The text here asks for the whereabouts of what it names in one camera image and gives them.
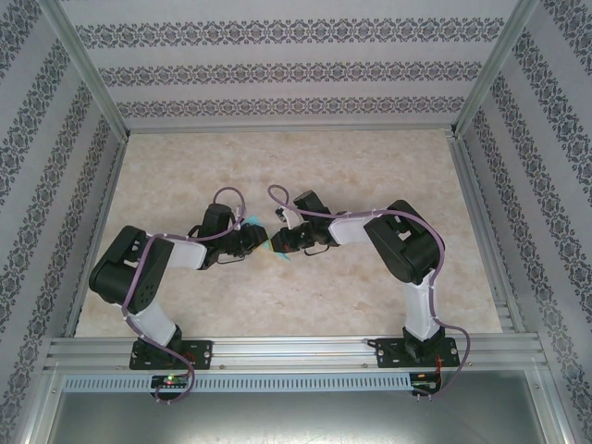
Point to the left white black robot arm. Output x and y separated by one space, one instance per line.
120 277

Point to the aluminium rear frame rail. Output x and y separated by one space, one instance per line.
287 128

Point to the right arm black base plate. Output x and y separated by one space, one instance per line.
388 353

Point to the aluminium frame post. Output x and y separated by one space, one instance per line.
499 60
83 55

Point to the grey metal sheet panel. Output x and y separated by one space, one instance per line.
296 421

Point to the aluminium lower frame beam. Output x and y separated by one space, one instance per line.
39 407
550 407

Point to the aluminium mounting beam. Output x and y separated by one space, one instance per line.
287 351

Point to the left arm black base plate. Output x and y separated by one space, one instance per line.
203 351

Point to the teal paper sheet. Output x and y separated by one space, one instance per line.
284 257

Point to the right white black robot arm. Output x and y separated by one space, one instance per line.
402 245

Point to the aluminium side frame rail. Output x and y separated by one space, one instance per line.
109 185
471 185

